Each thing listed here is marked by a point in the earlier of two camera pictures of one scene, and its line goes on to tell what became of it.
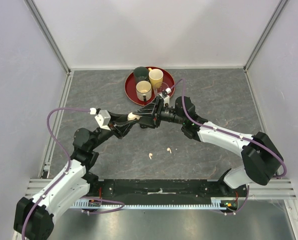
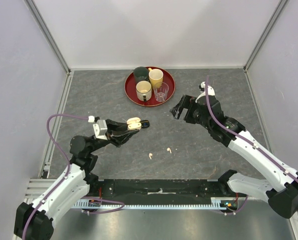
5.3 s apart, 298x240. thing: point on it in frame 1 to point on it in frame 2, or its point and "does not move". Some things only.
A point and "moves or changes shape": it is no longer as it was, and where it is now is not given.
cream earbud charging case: x=131 y=117 moves or changes shape
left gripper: x=120 y=126 to x=117 y=133
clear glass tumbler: x=159 y=87 does not move
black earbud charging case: x=143 y=126 does not move
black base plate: x=167 y=190 does not move
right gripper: x=153 y=121 to x=187 y=102
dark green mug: x=141 y=73 does not move
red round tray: x=130 y=87 does not move
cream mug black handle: x=143 y=90 does not move
